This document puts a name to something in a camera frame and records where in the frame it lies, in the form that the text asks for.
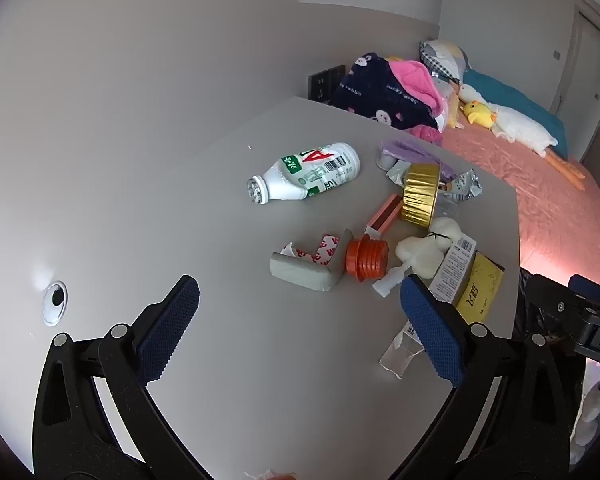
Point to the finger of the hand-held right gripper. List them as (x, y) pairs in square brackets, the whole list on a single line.
[(550, 300)]

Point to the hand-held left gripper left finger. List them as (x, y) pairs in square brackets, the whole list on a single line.
[(172, 325)]

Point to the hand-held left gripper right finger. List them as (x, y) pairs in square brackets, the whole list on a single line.
[(430, 330)]

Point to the clear plastic measuring cup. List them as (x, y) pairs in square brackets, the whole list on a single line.
[(397, 357)]

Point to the gold foil baking cup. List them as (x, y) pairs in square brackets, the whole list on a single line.
[(420, 195)]

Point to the white plastic nozzle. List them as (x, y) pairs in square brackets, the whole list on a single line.
[(387, 282)]

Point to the yellow packet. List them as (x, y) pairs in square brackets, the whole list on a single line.
[(482, 285)]

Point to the white printed label card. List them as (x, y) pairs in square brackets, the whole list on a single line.
[(455, 265)]

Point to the white plush toy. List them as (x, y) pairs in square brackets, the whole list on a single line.
[(422, 255)]

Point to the pink bed sheet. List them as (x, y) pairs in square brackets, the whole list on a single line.
[(555, 210)]

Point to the orange ribbed plastic cap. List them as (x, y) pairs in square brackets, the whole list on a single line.
[(365, 257)]

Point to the small pink box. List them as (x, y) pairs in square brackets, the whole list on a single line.
[(385, 212)]

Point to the grey foam corner guard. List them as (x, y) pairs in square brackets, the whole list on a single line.
[(300, 272)]

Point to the crumpled silver wrapper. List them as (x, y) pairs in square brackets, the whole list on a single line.
[(460, 185)]

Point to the small grey cylinder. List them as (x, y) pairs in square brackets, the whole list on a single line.
[(385, 161)]

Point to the white goose plush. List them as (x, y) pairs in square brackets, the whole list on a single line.
[(515, 125)]

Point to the purple plastic bag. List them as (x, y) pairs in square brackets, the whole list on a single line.
[(405, 149)]

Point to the white milk drink bottle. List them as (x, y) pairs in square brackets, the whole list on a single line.
[(320, 170)]

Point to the yellow duck plush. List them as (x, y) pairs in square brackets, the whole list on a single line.
[(477, 112)]

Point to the grey wardrobe door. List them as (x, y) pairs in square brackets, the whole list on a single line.
[(595, 60)]

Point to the navy printed fleece blanket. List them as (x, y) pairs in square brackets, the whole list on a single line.
[(375, 85)]

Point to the pink fleece blanket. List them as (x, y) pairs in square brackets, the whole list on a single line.
[(415, 77)]

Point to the checkered pillow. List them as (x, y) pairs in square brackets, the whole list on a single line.
[(445, 55)]

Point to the black wall socket panel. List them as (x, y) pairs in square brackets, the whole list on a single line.
[(322, 82)]

